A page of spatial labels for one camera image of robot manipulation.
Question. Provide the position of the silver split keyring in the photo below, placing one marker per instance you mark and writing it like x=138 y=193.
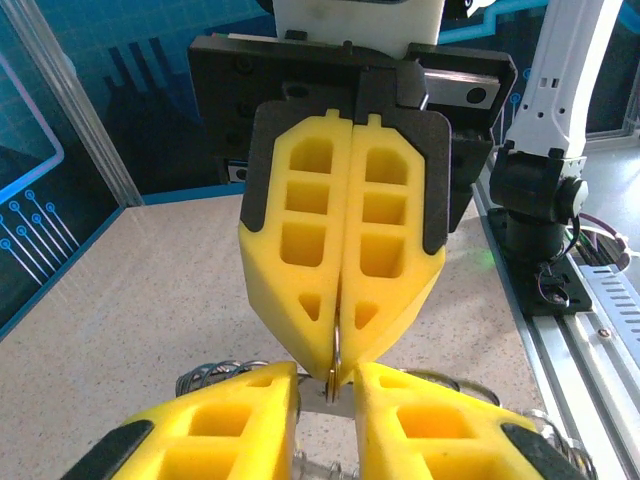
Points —
x=338 y=350

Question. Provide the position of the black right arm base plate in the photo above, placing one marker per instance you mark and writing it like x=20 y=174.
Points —
x=575 y=295

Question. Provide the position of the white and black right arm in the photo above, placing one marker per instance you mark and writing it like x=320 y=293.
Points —
x=550 y=75

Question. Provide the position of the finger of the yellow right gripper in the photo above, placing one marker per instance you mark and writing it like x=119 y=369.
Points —
x=415 y=280
x=270 y=280

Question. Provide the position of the aluminium frame post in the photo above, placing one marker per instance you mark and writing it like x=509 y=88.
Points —
x=75 y=100

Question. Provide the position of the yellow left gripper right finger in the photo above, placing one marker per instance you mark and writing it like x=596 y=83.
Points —
x=380 y=440

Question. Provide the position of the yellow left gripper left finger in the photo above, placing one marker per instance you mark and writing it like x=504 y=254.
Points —
x=235 y=430

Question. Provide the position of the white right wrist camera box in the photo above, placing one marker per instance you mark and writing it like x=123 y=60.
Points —
x=350 y=25

